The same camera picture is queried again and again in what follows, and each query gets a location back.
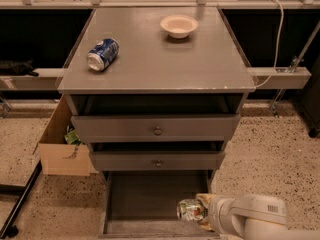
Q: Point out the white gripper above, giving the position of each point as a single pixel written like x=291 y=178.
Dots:
x=218 y=211

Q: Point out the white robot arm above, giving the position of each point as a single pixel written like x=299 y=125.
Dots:
x=252 y=217

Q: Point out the grey bottom drawer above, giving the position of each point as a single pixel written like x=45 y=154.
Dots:
x=141 y=205

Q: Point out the grey drawer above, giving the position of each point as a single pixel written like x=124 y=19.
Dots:
x=141 y=205
x=148 y=161
x=151 y=128

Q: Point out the grey top drawer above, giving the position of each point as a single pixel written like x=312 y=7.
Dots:
x=151 y=128

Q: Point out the grey middle drawer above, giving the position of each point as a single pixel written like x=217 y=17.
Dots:
x=148 y=161

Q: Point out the grey drawer cabinet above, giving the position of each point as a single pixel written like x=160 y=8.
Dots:
x=155 y=74

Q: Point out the blue pepsi can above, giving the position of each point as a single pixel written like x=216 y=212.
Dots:
x=102 y=54

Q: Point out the black cart at right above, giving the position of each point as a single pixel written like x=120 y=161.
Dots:
x=308 y=101

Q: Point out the green snack bag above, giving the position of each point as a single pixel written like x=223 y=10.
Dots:
x=71 y=137

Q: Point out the cardboard box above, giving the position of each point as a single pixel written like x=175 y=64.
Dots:
x=56 y=155

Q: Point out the white paper bowl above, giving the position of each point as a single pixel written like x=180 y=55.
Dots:
x=178 y=26

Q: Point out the black object on ledge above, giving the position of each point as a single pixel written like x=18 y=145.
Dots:
x=17 y=68

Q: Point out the black floor rail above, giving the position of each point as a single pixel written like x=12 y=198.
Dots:
x=9 y=229

